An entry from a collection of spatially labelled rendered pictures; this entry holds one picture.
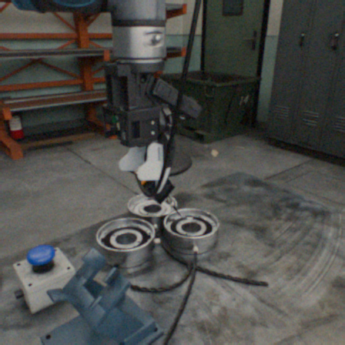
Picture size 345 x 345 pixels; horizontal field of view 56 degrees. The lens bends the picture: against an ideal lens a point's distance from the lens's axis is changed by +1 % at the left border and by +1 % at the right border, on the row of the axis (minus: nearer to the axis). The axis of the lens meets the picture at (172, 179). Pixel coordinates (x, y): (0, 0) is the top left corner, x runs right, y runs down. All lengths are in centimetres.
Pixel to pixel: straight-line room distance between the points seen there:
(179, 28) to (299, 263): 496
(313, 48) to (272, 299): 306
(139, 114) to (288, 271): 36
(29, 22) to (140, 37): 391
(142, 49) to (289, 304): 42
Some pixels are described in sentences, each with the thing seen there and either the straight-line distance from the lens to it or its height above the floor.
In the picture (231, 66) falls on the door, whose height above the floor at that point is 74.
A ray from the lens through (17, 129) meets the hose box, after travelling 422.
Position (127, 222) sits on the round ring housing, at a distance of 64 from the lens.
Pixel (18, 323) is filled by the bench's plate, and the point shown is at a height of 80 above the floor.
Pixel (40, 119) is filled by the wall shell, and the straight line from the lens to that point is 444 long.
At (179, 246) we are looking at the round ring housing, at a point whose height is 82.
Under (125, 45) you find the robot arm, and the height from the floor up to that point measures 115.
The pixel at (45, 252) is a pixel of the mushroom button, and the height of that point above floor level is 87.
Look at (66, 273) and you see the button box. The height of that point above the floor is 84.
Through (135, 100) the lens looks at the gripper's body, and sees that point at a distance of 48.
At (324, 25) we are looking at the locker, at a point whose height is 121.
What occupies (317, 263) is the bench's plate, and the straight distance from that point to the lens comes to 64.
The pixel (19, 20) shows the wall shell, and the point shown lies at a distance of 433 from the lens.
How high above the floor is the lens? 117
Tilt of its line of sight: 25 degrees down
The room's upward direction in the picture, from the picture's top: straight up
